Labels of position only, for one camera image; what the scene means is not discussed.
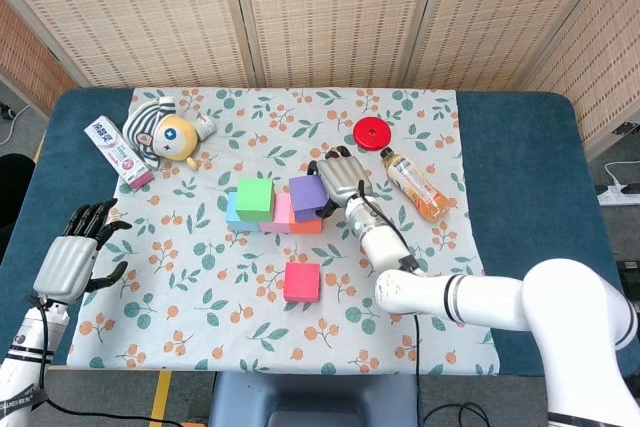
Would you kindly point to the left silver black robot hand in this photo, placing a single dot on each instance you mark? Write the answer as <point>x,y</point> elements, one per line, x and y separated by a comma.
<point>65,267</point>

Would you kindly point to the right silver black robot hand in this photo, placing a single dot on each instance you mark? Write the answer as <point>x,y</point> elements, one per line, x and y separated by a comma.
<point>345,179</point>

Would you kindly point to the purple foam cube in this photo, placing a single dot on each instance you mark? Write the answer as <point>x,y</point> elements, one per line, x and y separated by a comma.
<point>307,194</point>

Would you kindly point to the orange foam cube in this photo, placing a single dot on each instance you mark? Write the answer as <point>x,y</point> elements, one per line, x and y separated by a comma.
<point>305,227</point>

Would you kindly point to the green foam cube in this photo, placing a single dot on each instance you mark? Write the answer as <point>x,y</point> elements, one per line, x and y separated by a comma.
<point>255,199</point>

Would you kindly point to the blue foam cube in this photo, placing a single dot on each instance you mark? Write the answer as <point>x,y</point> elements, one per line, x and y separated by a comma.
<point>231,212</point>

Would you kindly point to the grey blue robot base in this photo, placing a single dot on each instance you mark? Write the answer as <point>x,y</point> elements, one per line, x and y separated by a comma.
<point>315,397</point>

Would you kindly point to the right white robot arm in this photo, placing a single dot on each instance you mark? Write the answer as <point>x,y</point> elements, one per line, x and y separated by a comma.
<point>550,297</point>

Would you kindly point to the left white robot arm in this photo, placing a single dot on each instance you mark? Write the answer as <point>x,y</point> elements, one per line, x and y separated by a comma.
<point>25,362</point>

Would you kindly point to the red round disc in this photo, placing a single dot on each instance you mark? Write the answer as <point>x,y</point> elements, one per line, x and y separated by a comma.
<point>362,137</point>

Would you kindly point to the orange drink plastic bottle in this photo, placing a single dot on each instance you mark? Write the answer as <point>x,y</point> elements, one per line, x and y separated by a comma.
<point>415,184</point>

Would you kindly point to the pink foam cube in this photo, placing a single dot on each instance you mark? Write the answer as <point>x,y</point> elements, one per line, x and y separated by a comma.
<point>280,214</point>

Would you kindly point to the red foam cube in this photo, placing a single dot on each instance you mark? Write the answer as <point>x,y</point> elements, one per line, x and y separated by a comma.
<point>302,281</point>

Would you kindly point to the white pink toothpaste box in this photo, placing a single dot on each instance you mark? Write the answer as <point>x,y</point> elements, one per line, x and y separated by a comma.
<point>117,152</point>

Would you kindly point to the floral fruit print tablecloth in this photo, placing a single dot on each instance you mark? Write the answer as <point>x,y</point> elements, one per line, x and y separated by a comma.
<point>200,327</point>

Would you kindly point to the small white plastic bottle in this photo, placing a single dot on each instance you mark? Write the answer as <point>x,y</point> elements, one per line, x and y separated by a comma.
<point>206,127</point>

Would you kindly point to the yellow striped plush toy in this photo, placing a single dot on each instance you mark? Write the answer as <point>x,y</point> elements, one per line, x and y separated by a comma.
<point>170,137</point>

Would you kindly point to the woven bamboo folding screen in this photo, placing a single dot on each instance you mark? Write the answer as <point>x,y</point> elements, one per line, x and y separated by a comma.
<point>325,12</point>

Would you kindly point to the teal table cover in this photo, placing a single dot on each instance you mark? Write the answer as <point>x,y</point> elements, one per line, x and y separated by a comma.
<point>525,172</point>

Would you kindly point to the white power strip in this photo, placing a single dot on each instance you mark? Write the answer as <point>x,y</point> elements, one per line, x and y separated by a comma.
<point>620,195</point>

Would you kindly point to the metal screen hinge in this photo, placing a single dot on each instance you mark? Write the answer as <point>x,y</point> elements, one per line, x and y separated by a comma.
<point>624,128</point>

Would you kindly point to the black floor box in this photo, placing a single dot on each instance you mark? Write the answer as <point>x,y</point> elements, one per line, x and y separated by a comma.
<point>631,266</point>

